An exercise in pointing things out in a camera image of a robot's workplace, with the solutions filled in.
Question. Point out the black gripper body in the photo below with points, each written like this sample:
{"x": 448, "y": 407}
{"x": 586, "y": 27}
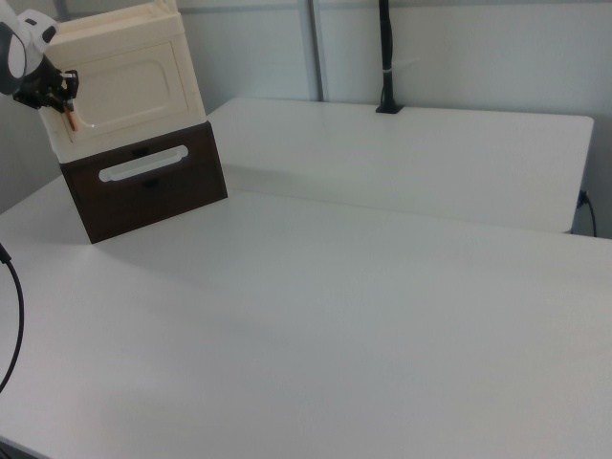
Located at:
{"x": 37, "y": 91}

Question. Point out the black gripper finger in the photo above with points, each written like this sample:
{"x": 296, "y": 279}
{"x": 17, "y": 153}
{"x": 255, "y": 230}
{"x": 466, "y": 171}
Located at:
{"x": 72, "y": 82}
{"x": 58, "y": 104}

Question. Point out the cream cabinet door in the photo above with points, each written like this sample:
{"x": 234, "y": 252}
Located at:
{"x": 124, "y": 91}

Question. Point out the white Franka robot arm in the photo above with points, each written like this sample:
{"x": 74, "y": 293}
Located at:
{"x": 21, "y": 43}

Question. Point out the cream plastic cabinet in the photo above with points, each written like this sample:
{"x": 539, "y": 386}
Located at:
{"x": 119, "y": 81}

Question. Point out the dark brown drawer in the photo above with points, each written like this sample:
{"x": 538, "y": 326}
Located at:
{"x": 148, "y": 191}

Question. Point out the grey wall divider post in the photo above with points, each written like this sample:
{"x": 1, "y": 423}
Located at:
{"x": 316, "y": 48}

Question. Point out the black clamp camera pole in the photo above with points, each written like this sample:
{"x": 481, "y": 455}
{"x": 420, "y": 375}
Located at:
{"x": 388, "y": 57}

